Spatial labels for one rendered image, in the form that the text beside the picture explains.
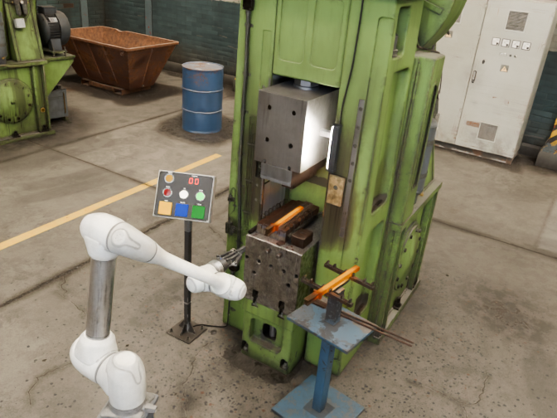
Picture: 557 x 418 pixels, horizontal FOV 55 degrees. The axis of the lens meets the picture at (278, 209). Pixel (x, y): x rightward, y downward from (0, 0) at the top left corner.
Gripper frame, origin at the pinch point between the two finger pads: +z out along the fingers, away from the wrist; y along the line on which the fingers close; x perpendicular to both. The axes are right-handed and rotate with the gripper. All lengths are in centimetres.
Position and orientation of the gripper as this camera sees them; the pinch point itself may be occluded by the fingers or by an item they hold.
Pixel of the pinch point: (240, 250)
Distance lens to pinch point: 286.9
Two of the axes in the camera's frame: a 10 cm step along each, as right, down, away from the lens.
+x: 0.8, -8.9, -4.4
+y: 8.5, 2.9, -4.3
